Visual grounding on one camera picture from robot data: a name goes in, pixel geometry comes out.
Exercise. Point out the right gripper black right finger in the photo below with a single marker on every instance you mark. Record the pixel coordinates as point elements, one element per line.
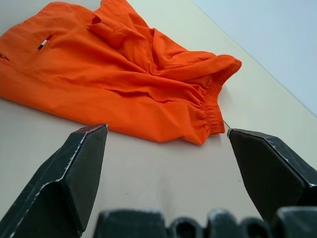
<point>270,173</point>

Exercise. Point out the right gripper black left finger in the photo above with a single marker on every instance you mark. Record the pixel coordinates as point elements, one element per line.
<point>62,183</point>

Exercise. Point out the orange knitted garment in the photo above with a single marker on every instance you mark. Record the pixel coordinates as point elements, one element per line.
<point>104,74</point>

